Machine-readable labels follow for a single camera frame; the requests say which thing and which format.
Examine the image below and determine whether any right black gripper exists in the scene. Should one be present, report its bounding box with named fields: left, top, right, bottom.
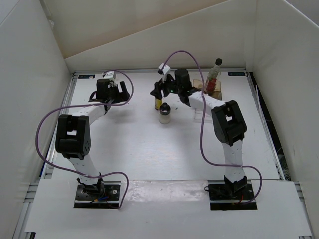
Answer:
left=150, top=73, right=181, bottom=101

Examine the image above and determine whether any red label sauce bottle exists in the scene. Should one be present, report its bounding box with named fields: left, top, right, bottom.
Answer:
left=204, top=58, right=222, bottom=94

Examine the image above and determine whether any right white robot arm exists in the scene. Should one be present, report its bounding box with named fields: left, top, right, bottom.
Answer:
left=151, top=69, right=247, bottom=199

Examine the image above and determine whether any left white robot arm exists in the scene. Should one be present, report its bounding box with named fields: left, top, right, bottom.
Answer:
left=55, top=78, right=130, bottom=199

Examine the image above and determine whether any front yellow label bottle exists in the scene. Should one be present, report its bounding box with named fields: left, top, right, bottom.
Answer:
left=155, top=98, right=162, bottom=110

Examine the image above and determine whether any white powder jar black cap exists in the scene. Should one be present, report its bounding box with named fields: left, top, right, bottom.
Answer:
left=159, top=103, right=171, bottom=124

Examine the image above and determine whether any tiered clear acrylic rack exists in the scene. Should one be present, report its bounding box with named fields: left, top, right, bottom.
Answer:
left=191, top=79, right=225, bottom=122

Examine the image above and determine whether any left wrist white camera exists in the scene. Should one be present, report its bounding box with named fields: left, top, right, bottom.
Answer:
left=102, top=71, right=116, bottom=81

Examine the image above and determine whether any aluminium table frame rail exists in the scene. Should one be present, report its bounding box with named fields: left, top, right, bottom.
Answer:
left=73, top=68, right=246, bottom=76

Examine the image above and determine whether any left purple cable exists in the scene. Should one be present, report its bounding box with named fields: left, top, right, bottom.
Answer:
left=35, top=69, right=135, bottom=209

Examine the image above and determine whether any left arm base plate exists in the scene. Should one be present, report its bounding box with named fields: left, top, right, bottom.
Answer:
left=74, top=182, right=121, bottom=209

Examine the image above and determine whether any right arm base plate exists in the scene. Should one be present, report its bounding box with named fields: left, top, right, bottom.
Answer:
left=204, top=184, right=257, bottom=211

